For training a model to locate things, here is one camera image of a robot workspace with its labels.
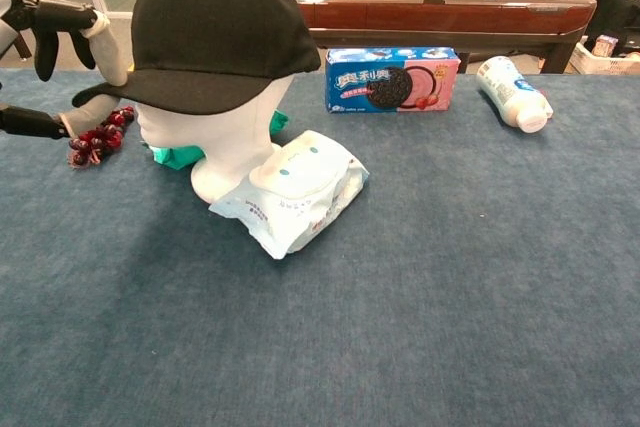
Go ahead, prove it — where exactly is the left black grey robot hand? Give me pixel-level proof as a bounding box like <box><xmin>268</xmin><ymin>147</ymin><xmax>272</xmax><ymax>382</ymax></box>
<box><xmin>0</xmin><ymin>0</ymin><xmax>132</xmax><ymax>141</ymax></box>

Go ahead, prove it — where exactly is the black baseball cap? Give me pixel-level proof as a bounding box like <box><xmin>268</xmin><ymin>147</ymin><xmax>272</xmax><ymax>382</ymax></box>
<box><xmin>72</xmin><ymin>0</ymin><xmax>322</xmax><ymax>116</ymax></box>

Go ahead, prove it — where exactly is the white foam mannequin head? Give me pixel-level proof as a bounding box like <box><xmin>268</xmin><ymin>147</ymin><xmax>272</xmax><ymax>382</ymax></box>
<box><xmin>135</xmin><ymin>71</ymin><xmax>296</xmax><ymax>203</ymax></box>

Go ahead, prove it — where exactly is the dark wooden table leg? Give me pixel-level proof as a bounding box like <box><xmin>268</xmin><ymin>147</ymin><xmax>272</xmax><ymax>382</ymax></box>
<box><xmin>12</xmin><ymin>29</ymin><xmax>34</xmax><ymax>59</ymax></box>

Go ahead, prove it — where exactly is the dark red grape bunch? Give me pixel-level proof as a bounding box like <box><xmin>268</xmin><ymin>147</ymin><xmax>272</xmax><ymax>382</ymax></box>
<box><xmin>68</xmin><ymin>105</ymin><xmax>136</xmax><ymax>169</ymax></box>

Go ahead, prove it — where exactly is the white wet wipes pack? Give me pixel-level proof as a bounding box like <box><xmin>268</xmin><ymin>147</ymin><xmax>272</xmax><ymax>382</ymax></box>
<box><xmin>208</xmin><ymin>129</ymin><xmax>371</xmax><ymax>260</ymax></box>

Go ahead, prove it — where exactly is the blue pink Oreo box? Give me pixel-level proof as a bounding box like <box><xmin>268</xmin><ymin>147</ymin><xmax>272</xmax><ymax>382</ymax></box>
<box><xmin>324</xmin><ymin>46</ymin><xmax>462</xmax><ymax>115</ymax></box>

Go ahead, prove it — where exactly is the brown mahjong table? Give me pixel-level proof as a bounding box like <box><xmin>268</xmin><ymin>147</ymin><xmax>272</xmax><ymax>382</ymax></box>
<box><xmin>279</xmin><ymin>0</ymin><xmax>598</xmax><ymax>74</ymax></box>

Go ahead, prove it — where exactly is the blue table cloth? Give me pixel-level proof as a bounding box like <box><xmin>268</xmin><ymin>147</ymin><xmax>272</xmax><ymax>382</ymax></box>
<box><xmin>0</xmin><ymin>68</ymin><xmax>640</xmax><ymax>427</ymax></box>

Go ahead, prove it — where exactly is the white plastic drink bottle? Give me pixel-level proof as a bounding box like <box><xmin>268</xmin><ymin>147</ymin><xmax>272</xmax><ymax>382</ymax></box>
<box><xmin>475</xmin><ymin>55</ymin><xmax>555</xmax><ymax>135</ymax></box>

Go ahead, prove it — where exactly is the white plastic crate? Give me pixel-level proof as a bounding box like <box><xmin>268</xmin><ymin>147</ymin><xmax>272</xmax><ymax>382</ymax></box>
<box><xmin>569</xmin><ymin>41</ymin><xmax>640</xmax><ymax>76</ymax></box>

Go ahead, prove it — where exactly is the purple white drink carton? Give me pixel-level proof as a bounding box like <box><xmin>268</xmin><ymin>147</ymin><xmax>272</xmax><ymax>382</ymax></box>
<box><xmin>592</xmin><ymin>34</ymin><xmax>619</xmax><ymax>57</ymax></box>

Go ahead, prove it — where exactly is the black bag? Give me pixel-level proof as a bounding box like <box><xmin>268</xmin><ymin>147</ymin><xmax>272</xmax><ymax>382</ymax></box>
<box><xmin>584</xmin><ymin>0</ymin><xmax>640</xmax><ymax>56</ymax></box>

